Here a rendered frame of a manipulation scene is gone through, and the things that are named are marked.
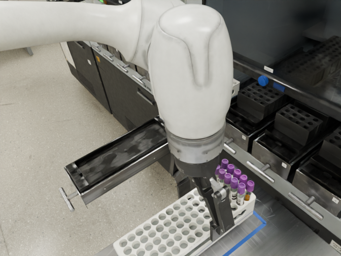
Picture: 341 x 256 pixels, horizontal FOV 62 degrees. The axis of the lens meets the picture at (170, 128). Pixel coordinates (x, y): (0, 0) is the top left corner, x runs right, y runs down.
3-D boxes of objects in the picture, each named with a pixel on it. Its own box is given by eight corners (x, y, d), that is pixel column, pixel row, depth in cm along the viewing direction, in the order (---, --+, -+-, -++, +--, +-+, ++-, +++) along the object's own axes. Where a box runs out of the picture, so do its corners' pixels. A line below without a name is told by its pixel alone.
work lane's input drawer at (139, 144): (223, 93, 118) (224, 75, 112) (248, 108, 110) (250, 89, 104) (57, 188, 90) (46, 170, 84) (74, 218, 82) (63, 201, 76)
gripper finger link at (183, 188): (178, 187, 59) (176, 185, 59) (180, 205, 64) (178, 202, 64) (190, 180, 60) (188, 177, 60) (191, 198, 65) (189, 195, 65)
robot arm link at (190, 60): (242, 134, 38) (213, 82, 48) (254, 21, 28) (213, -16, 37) (165, 151, 37) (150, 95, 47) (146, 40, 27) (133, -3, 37)
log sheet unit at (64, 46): (66, 60, 259) (52, 22, 235) (78, 71, 242) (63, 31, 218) (64, 61, 258) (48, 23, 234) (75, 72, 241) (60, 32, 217)
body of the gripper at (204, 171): (162, 141, 47) (168, 176, 53) (194, 173, 42) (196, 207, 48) (197, 121, 50) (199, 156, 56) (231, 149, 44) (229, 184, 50)
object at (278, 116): (309, 144, 82) (314, 128, 78) (305, 147, 82) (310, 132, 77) (276, 124, 90) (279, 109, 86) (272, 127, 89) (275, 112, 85)
